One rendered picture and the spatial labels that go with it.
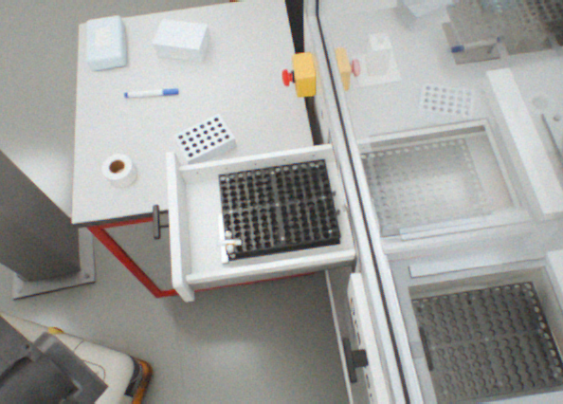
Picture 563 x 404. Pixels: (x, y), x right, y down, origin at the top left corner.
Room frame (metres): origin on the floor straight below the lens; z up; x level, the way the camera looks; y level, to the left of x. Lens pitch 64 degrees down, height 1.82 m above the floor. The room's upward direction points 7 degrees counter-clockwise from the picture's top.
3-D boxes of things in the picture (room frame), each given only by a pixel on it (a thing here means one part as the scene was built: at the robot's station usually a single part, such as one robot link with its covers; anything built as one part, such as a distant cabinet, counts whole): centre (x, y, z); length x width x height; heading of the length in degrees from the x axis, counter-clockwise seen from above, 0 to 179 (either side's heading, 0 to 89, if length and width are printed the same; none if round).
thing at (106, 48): (1.05, 0.42, 0.78); 0.15 x 0.10 x 0.04; 3
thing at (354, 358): (0.14, -0.09, 0.91); 0.07 x 0.04 x 0.01; 2
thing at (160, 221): (0.44, 0.24, 0.91); 0.07 x 0.04 x 0.01; 2
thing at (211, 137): (0.70, 0.17, 0.78); 0.12 x 0.08 x 0.04; 114
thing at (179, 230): (0.44, 0.21, 0.87); 0.29 x 0.02 x 0.11; 2
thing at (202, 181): (0.45, 0.00, 0.86); 0.40 x 0.26 x 0.06; 92
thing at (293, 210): (0.45, 0.01, 0.87); 0.22 x 0.18 x 0.06; 92
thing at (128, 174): (0.65, 0.37, 0.78); 0.07 x 0.07 x 0.04
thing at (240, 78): (0.85, 0.21, 0.38); 0.62 x 0.58 x 0.76; 2
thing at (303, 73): (0.78, -0.08, 0.88); 0.07 x 0.05 x 0.07; 2
